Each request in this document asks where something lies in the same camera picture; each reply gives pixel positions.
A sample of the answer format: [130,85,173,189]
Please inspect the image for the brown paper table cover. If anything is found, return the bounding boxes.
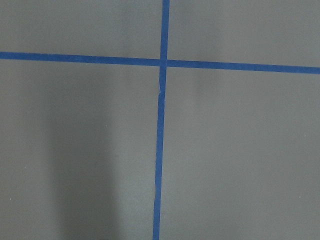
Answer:
[0,0,320,240]

